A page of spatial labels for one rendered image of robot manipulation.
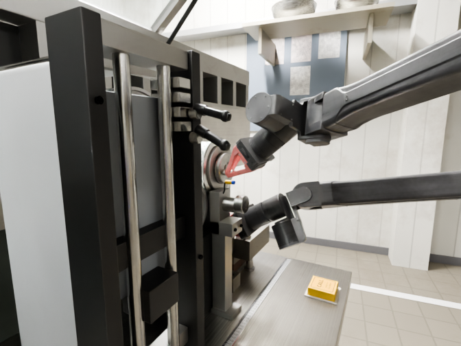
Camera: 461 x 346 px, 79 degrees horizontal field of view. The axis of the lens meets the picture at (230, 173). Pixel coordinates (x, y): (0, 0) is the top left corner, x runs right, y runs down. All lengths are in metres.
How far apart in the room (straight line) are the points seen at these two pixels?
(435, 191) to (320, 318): 0.38
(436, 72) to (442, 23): 2.81
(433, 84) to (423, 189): 0.34
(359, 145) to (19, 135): 3.02
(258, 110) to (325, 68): 2.77
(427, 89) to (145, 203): 0.35
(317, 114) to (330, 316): 0.49
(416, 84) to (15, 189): 0.60
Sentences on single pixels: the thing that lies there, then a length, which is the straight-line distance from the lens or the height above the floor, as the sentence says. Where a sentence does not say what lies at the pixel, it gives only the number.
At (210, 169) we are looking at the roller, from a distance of 0.63.
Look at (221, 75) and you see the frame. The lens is 1.36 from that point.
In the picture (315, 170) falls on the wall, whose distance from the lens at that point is 3.26.
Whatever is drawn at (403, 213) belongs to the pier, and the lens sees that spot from 3.14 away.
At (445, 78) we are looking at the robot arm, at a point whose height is 1.40.
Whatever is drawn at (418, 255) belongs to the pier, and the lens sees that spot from 3.30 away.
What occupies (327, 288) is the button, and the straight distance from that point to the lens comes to 0.84.
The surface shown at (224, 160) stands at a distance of 0.65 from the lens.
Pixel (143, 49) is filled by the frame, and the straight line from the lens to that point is 0.31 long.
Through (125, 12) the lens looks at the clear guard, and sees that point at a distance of 0.98.
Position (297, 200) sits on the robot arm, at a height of 1.18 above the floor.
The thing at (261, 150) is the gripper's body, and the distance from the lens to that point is 0.57.
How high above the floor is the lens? 1.35
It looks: 9 degrees down
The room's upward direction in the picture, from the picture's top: straight up
